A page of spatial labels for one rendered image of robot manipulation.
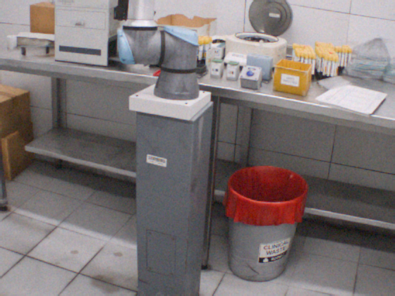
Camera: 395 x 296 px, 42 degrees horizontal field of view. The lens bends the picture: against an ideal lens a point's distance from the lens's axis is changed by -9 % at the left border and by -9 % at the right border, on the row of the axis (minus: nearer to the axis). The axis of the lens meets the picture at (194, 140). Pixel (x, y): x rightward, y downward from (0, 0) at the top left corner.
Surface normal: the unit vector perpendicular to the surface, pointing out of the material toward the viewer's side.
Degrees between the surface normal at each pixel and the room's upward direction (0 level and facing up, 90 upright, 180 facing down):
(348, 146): 90
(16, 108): 89
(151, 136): 90
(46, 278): 0
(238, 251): 94
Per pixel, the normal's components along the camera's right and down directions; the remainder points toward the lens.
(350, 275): 0.05, -0.92
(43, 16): -0.44, 0.29
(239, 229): -0.74, 0.29
